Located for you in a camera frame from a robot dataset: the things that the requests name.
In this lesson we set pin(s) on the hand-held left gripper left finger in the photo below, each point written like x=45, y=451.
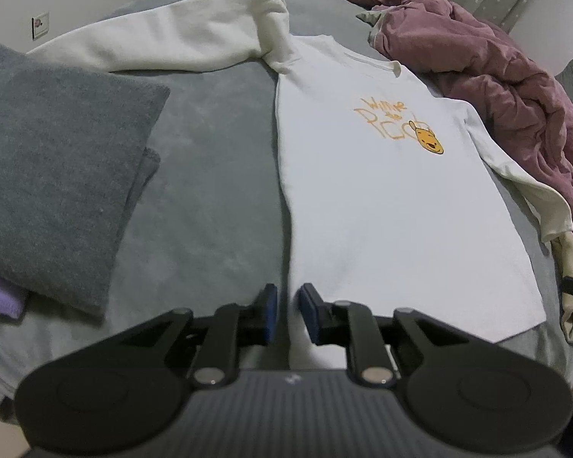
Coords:
x=269, y=317

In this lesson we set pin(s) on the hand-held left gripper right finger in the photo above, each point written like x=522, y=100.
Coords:
x=309, y=317

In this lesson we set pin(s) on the white long-sleeve printed shirt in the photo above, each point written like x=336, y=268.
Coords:
x=387, y=210

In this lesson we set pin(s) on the pink quilt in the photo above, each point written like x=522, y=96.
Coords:
x=506, y=81

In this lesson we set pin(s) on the folded grey sweater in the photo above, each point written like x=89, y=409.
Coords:
x=52, y=152

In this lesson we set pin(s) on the small grey cloth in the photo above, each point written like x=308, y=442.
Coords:
x=370, y=21

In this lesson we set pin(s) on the white wall socket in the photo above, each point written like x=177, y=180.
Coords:
x=40, y=26

